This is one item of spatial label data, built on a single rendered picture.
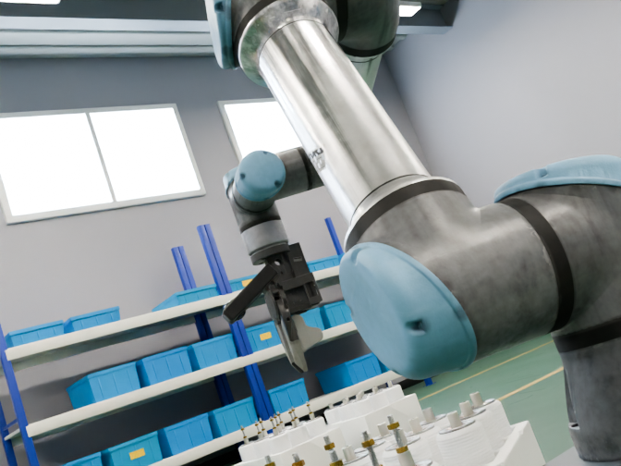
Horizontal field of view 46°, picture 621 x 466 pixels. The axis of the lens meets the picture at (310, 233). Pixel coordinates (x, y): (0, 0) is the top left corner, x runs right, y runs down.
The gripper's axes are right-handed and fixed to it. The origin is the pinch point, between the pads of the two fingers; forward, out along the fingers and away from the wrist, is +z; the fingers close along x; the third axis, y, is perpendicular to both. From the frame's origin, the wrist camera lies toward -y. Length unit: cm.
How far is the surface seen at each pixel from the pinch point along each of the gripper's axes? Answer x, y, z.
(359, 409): 241, 66, 25
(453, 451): 14.8, 25.4, 24.6
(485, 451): 13.5, 31.0, 26.6
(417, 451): 20.0, 20.3, 22.8
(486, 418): 23.0, 37.6, 22.4
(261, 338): 487, 67, -42
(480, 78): 590, 418, -249
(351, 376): 515, 135, 13
